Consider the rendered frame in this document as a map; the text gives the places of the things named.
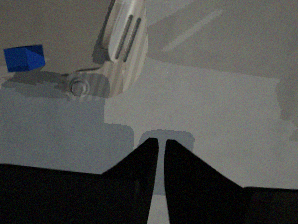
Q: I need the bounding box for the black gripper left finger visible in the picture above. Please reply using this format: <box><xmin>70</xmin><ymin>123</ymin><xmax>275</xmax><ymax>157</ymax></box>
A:
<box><xmin>0</xmin><ymin>138</ymin><xmax>159</xmax><ymax>224</ymax></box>

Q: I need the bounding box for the dark blue block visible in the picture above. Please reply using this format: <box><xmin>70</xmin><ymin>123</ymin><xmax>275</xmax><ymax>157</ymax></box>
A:
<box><xmin>4</xmin><ymin>44</ymin><xmax>46</xmax><ymax>73</ymax></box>

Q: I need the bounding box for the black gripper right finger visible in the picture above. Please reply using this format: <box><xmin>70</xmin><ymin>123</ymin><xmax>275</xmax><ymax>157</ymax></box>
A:
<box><xmin>164</xmin><ymin>139</ymin><xmax>298</xmax><ymax>224</ymax></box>

